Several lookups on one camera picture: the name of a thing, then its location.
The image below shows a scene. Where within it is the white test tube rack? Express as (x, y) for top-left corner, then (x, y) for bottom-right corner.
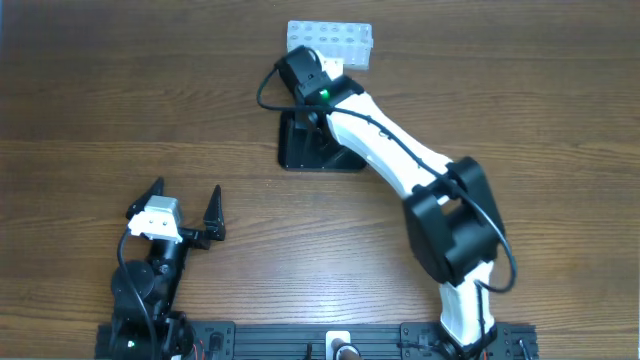
(285, 19), (375, 72)

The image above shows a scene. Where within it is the black cable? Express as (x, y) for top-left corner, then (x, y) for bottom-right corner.
(255, 66), (518, 360)
(116, 228), (162, 360)

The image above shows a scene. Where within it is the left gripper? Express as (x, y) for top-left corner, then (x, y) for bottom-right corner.
(125, 176), (228, 251)

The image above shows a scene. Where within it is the black tray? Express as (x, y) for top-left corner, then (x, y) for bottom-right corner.
(276, 109), (369, 174)

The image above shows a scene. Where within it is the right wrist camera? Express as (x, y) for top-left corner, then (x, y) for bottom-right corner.
(316, 49), (346, 81)

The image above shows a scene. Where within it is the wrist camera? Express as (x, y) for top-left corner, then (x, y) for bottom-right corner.
(316, 49), (346, 81)
(126, 195), (184, 244)

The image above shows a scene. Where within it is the mounting rail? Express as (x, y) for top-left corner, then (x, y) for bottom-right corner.
(94, 320), (540, 360)

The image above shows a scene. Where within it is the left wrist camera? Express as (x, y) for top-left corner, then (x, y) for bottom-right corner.
(126, 195), (184, 244)

